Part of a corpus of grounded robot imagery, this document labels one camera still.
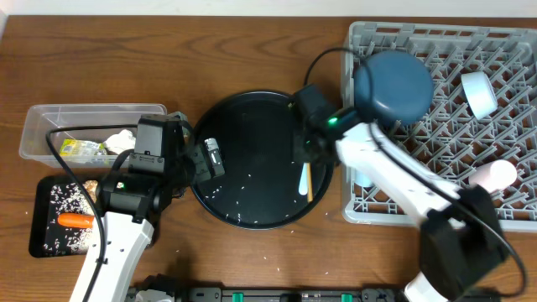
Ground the white napkin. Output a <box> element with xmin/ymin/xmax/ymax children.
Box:
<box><xmin>103</xmin><ymin>129</ymin><xmax>136</xmax><ymax>154</ymax></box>

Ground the brown food scrap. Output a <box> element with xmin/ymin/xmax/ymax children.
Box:
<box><xmin>84</xmin><ymin>180</ymin><xmax>98</xmax><ymax>193</ymax></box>

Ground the black rectangular tray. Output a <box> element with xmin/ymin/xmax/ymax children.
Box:
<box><xmin>29</xmin><ymin>174</ymin><xmax>93</xmax><ymax>258</ymax></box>

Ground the light blue bowl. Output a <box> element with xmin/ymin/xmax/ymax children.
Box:
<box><xmin>461</xmin><ymin>71</ymin><xmax>498</xmax><ymax>120</ymax></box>

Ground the light blue plastic knife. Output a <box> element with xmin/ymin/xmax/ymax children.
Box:
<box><xmin>298</xmin><ymin>163</ymin><xmax>309</xmax><ymax>195</ymax></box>

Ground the dark blue plate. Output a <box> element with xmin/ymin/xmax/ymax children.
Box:
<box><xmin>353</xmin><ymin>50</ymin><xmax>434</xmax><ymax>127</ymax></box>

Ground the pink cup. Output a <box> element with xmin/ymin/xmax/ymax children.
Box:
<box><xmin>468</xmin><ymin>159</ymin><xmax>518</xmax><ymax>194</ymax></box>

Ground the orange carrot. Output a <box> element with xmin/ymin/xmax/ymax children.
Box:
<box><xmin>58</xmin><ymin>213</ymin><xmax>95</xmax><ymax>229</ymax></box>

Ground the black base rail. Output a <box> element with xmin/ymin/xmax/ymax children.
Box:
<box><xmin>129</xmin><ymin>274</ymin><xmax>503</xmax><ymax>302</ymax></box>

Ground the grey dishwasher rack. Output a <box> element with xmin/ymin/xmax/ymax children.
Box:
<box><xmin>341</xmin><ymin>21</ymin><xmax>536</xmax><ymax>232</ymax></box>

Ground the green yellow snack wrapper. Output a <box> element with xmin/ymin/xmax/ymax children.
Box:
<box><xmin>59</xmin><ymin>138</ymin><xmax>107</xmax><ymax>164</ymax></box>

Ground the clear plastic bin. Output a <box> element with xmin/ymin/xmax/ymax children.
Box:
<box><xmin>18</xmin><ymin>103</ymin><xmax>167</xmax><ymax>169</ymax></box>

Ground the wooden chopstick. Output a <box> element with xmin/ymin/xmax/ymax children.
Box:
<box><xmin>305</xmin><ymin>163</ymin><xmax>314</xmax><ymax>202</ymax></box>

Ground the light blue cup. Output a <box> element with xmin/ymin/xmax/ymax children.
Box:
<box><xmin>355</xmin><ymin>170</ymin><xmax>373</xmax><ymax>188</ymax></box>

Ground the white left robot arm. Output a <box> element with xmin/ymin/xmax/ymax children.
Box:
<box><xmin>70</xmin><ymin>138</ymin><xmax>224</xmax><ymax>301</ymax></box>

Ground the round black tray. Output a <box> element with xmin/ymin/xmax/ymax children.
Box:
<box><xmin>192</xmin><ymin>91</ymin><xmax>334</xmax><ymax>230</ymax></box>

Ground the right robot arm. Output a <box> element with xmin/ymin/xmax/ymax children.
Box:
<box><xmin>290</xmin><ymin>105</ymin><xmax>529</xmax><ymax>301</ymax></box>

